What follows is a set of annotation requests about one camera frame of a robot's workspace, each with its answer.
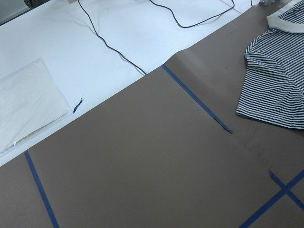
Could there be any black cable on table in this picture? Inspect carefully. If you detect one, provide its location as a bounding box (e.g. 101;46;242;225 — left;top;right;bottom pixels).
77;0;147;76
149;0;236;29

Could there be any navy white striped polo shirt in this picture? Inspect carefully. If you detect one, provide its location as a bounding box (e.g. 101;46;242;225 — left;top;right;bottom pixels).
236;0;304;130

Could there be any clear plastic bag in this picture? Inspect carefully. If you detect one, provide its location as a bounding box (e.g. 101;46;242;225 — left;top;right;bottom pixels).
0;58;71;156

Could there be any brown paper table mat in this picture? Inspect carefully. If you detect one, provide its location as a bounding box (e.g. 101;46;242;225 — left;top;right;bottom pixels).
0;0;304;228

